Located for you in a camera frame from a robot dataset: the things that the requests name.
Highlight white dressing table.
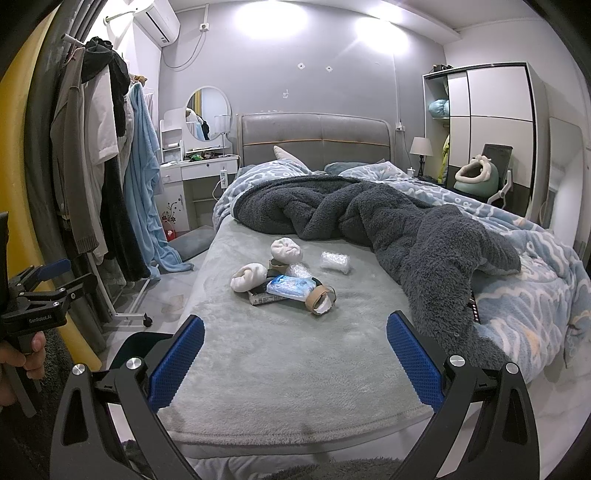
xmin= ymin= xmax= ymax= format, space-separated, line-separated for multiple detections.
xmin=156 ymin=108 xmax=239 ymax=235

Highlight black tissue pack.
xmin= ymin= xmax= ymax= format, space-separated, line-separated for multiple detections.
xmin=247 ymin=285 xmax=287 ymax=306

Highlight person's left hand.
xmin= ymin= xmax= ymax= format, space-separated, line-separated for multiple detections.
xmin=0 ymin=332 xmax=46 ymax=407

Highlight blue tissue pack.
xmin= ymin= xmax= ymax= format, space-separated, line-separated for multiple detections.
xmin=266 ymin=275 xmax=317 ymax=302

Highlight white air conditioner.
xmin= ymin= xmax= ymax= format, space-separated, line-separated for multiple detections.
xmin=133 ymin=0 xmax=180 ymax=47

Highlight green plush cushion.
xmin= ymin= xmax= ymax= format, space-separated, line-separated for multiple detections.
xmin=453 ymin=155 xmax=500 ymax=199

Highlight hanging dark clothes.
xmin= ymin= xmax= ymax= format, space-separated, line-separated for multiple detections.
xmin=40 ymin=37 xmax=149 ymax=282

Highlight round vanity mirror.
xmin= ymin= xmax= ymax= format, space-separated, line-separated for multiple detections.
xmin=184 ymin=86 xmax=231 ymax=142

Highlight bedside table lamp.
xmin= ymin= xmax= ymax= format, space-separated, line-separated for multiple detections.
xmin=410 ymin=136 xmax=433 ymax=177

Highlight white pillow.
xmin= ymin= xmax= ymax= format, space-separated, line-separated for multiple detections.
xmin=273 ymin=145 xmax=308 ymax=169

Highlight light blue hanging garment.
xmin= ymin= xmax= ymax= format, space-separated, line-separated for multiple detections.
xmin=123 ymin=83 xmax=193 ymax=278

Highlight grey leather headboard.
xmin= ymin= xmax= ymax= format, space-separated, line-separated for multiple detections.
xmin=236 ymin=113 xmax=394 ymax=171

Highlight white wardrobe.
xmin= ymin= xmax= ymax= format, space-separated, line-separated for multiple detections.
xmin=423 ymin=62 xmax=549 ymax=222

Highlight large cardboard tape ring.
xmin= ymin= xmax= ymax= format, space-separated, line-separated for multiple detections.
xmin=305 ymin=284 xmax=339 ymax=316

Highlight bubble wrap piece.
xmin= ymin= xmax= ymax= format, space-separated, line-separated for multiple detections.
xmin=286 ymin=263 xmax=314 ymax=278
xmin=320 ymin=251 xmax=351 ymax=275

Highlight white sock ball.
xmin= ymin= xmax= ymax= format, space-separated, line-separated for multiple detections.
xmin=270 ymin=237 xmax=304 ymax=265
xmin=229 ymin=262 xmax=267 ymax=293

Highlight white clothes rack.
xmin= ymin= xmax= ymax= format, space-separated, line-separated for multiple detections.
xmin=86 ymin=253 xmax=153 ymax=328

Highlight black desk chair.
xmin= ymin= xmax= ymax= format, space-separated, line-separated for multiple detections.
xmin=482 ymin=144 xmax=513 ymax=206

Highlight dark grey fleece blanket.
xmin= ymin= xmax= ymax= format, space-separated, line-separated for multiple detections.
xmin=233 ymin=176 xmax=521 ymax=370

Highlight small cardboard tape roll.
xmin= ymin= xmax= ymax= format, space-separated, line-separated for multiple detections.
xmin=267 ymin=259 xmax=290 ymax=277

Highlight grey floor cushion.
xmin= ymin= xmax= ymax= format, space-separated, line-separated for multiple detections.
xmin=169 ymin=225 xmax=215 ymax=261

